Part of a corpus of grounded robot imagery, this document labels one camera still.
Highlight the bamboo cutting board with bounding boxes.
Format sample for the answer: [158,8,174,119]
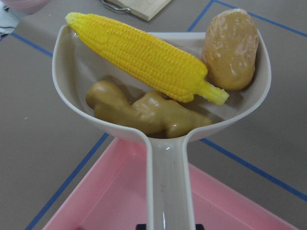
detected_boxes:
[100,0,171,22]

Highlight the pink bowl with wrappers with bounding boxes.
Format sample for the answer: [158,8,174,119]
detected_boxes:
[2,0,50,14]

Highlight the brown toy potato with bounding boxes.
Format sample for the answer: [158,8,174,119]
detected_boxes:
[201,9,259,91]

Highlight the tan toy ginger root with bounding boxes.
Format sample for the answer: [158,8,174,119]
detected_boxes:
[85,80,212,138]

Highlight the pink plastic bin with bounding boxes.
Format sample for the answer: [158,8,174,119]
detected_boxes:
[45,139,293,230]

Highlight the yellow toy corn cob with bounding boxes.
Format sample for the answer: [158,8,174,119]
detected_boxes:
[65,12,229,106]

